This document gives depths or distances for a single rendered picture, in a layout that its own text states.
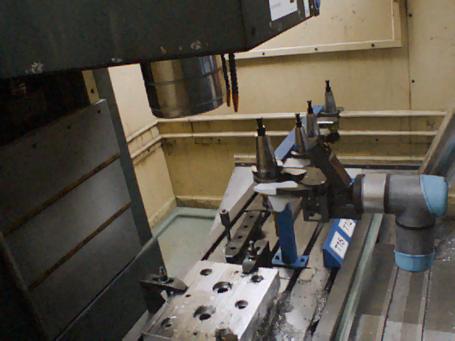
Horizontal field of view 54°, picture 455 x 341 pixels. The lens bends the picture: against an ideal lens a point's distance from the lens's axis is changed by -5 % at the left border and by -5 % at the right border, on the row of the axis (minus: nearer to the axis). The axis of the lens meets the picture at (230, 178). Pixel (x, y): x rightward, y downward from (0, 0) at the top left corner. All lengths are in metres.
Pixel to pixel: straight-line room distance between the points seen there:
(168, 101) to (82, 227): 0.58
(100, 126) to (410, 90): 1.14
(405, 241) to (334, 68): 1.10
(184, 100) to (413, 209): 0.46
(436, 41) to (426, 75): 0.13
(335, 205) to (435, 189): 0.19
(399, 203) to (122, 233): 0.90
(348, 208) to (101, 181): 0.76
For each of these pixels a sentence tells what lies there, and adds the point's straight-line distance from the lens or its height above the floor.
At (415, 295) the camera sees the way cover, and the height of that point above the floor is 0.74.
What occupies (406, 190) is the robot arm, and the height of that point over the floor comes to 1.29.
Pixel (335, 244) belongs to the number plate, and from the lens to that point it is 1.33.
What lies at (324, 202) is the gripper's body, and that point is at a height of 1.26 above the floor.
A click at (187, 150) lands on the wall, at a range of 2.28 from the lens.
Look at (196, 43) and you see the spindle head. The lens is 0.77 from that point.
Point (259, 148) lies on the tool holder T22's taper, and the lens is 0.91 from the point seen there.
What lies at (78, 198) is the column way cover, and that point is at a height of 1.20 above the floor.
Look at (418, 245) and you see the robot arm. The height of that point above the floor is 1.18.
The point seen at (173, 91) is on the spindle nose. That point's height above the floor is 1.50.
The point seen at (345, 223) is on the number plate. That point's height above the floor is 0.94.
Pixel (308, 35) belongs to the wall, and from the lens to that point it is 1.88.
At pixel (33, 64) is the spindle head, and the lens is 1.01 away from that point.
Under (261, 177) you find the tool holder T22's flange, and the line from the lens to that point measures 0.92.
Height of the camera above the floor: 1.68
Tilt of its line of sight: 24 degrees down
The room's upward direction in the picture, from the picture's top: 11 degrees counter-clockwise
